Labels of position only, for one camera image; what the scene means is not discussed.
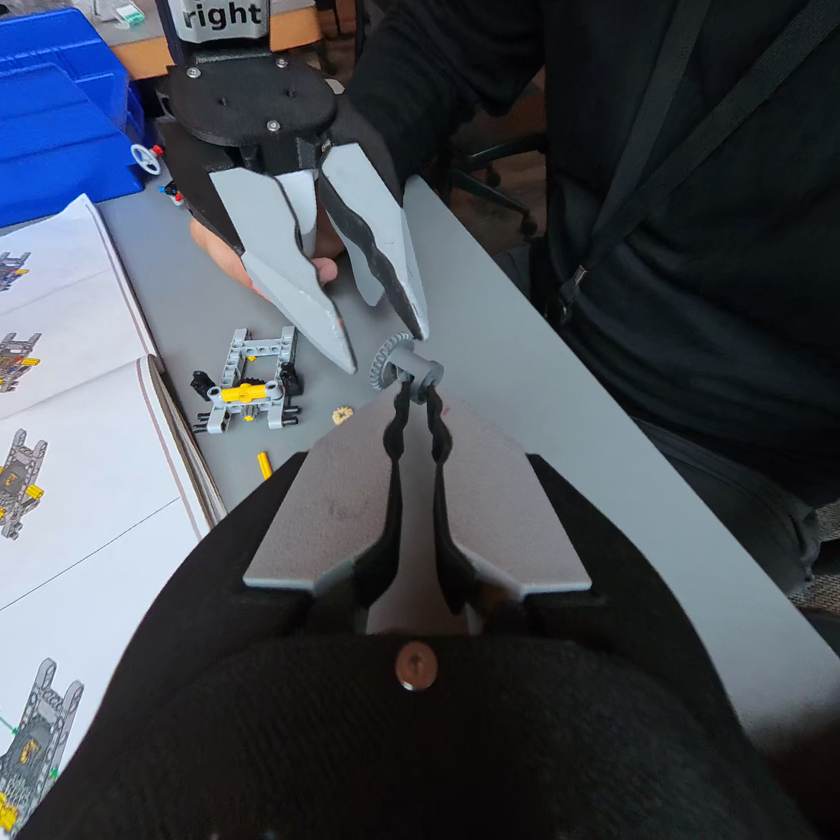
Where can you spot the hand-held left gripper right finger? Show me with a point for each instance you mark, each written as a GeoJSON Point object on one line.
{"type": "Point", "coordinates": [518, 518]}

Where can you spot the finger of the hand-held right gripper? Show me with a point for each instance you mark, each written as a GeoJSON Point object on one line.
{"type": "Point", "coordinates": [275, 249]}
{"type": "Point", "coordinates": [374, 210]}

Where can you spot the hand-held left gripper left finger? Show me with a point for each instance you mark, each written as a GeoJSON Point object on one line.
{"type": "Point", "coordinates": [315, 512]}

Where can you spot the grey lego differential gear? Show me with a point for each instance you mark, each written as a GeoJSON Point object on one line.
{"type": "Point", "coordinates": [410, 364]}

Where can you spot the yellow lego axle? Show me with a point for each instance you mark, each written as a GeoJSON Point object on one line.
{"type": "Point", "coordinates": [264, 464]}

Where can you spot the tan small lego gear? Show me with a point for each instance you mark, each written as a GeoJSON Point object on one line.
{"type": "Point", "coordinates": [342, 416]}

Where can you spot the small loose lego parts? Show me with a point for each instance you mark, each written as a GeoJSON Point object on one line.
{"type": "Point", "coordinates": [173, 194]}

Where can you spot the white small lego wheel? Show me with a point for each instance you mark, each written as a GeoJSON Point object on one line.
{"type": "Point", "coordinates": [144, 159]}

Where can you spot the lego instruction booklet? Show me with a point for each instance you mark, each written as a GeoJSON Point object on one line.
{"type": "Point", "coordinates": [72, 407]}

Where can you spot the person's right hand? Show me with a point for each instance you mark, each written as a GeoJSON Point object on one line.
{"type": "Point", "coordinates": [220, 253]}

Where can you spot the black office chair base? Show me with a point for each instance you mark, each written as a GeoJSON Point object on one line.
{"type": "Point", "coordinates": [489, 197]}

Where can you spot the clear bag with green part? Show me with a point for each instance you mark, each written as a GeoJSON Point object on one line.
{"type": "Point", "coordinates": [124, 12]}

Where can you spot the blue plastic storage bin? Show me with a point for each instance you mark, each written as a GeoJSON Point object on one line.
{"type": "Point", "coordinates": [46, 39]}
{"type": "Point", "coordinates": [59, 151]}

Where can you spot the person's legs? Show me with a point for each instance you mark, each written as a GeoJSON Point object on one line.
{"type": "Point", "coordinates": [741, 489]}

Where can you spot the person's black-clothed torso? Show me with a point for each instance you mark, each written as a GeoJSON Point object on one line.
{"type": "Point", "coordinates": [722, 315]}

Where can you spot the grey lego frame assembly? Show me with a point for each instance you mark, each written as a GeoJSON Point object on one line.
{"type": "Point", "coordinates": [253, 394]}

